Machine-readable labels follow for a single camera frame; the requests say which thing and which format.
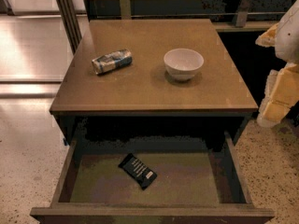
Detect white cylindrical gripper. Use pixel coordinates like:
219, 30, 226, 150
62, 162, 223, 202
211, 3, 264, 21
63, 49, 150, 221
255, 23, 299, 128

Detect dark blue rxbar wrapper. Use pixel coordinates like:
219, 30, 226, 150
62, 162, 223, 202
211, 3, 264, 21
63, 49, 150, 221
119, 153, 157, 189

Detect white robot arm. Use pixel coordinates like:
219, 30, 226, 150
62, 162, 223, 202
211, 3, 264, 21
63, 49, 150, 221
255, 0, 299, 128

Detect open top drawer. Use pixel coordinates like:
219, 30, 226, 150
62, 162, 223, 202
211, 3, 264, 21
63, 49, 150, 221
30, 138, 274, 224

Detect brown wooden cabinet counter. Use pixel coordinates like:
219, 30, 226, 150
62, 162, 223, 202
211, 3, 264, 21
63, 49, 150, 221
49, 18, 259, 147

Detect white ceramic bowl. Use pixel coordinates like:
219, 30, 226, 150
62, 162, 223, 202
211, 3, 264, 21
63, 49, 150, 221
164, 49, 204, 81

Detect blue white crushed can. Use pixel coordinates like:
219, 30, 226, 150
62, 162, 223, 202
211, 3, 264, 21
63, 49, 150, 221
92, 49, 133, 75

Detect wooden rail background shelf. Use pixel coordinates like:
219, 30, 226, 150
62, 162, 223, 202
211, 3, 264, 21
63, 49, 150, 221
83, 0, 296, 31

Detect metal frame post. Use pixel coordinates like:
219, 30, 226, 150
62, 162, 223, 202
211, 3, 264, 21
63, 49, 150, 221
56, 0, 82, 53

